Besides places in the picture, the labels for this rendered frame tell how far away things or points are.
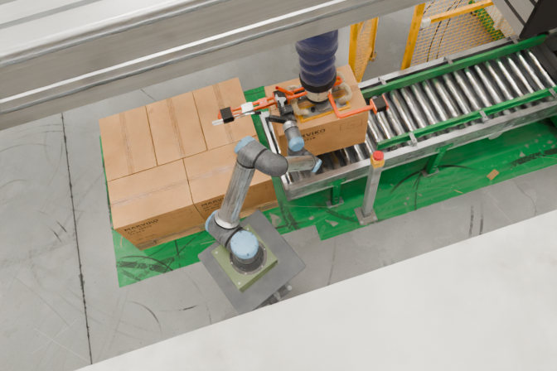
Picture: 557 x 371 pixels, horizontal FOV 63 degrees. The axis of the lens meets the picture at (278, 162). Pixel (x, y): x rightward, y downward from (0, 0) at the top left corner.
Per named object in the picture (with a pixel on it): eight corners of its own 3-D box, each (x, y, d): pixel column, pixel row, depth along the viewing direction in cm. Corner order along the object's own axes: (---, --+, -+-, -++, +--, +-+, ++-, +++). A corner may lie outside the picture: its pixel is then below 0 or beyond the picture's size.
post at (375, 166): (367, 209, 374) (380, 151, 285) (370, 216, 371) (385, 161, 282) (360, 211, 374) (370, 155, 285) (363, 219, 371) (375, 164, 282)
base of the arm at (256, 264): (269, 262, 276) (268, 257, 267) (241, 277, 272) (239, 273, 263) (254, 235, 283) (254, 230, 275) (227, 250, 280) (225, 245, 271)
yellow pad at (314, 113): (345, 95, 297) (346, 91, 293) (351, 108, 293) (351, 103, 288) (296, 111, 295) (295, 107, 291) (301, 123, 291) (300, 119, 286)
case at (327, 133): (346, 98, 344) (349, 64, 308) (365, 142, 325) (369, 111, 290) (270, 118, 342) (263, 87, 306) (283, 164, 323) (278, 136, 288)
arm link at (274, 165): (281, 163, 217) (326, 159, 278) (262, 148, 221) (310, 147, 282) (268, 183, 220) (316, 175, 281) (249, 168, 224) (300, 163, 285)
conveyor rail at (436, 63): (525, 44, 385) (535, 28, 368) (529, 48, 383) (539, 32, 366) (265, 125, 373) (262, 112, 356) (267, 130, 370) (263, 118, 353)
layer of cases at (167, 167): (245, 103, 416) (238, 76, 380) (277, 199, 370) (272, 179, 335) (118, 143, 409) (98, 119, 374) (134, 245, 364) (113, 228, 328)
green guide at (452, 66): (535, 34, 370) (540, 26, 362) (542, 43, 365) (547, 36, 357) (349, 92, 362) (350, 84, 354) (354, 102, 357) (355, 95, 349)
